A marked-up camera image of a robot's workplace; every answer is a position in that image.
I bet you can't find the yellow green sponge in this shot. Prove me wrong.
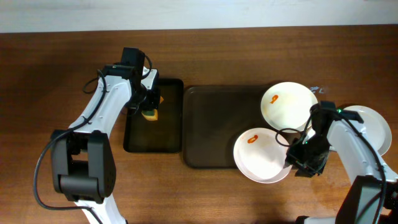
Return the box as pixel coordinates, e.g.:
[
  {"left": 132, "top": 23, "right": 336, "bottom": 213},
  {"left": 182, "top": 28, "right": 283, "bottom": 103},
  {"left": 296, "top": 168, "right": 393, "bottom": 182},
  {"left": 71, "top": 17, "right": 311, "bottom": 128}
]
[{"left": 141, "top": 108, "right": 159, "bottom": 121}]

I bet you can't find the white plate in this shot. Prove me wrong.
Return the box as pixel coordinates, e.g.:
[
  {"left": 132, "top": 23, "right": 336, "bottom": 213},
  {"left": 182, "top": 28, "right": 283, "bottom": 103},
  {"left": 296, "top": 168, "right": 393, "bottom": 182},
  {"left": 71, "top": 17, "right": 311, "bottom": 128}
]
[
  {"left": 233, "top": 128, "right": 292, "bottom": 184},
  {"left": 260, "top": 82, "right": 318, "bottom": 131}
]

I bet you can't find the pale green plate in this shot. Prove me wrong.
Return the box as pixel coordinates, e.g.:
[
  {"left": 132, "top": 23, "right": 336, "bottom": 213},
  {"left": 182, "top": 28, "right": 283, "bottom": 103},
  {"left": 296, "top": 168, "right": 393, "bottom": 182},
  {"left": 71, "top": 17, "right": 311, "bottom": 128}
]
[{"left": 345, "top": 105, "right": 392, "bottom": 156}]

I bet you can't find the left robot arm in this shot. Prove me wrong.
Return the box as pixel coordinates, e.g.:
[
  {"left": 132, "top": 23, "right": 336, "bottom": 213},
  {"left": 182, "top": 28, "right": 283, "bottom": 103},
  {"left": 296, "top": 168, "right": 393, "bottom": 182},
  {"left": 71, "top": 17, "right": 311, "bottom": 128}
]
[{"left": 49, "top": 64, "right": 162, "bottom": 223}]

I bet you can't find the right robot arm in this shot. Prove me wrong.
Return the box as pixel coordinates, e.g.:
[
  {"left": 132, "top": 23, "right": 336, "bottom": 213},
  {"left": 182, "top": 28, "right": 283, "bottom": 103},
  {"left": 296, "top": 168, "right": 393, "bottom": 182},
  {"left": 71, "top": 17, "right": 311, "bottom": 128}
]
[{"left": 285, "top": 101, "right": 397, "bottom": 223}]

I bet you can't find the small black tray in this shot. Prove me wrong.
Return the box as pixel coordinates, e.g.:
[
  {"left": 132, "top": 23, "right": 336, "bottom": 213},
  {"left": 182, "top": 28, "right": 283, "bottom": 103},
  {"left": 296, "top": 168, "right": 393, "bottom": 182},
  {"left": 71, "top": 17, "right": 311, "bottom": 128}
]
[{"left": 123, "top": 78, "right": 183, "bottom": 153}]

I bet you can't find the large brown tray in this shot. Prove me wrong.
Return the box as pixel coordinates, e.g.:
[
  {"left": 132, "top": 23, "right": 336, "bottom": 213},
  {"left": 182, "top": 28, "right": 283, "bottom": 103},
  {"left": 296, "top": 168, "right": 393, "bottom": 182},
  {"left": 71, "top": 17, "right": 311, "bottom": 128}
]
[{"left": 182, "top": 85, "right": 275, "bottom": 169}]

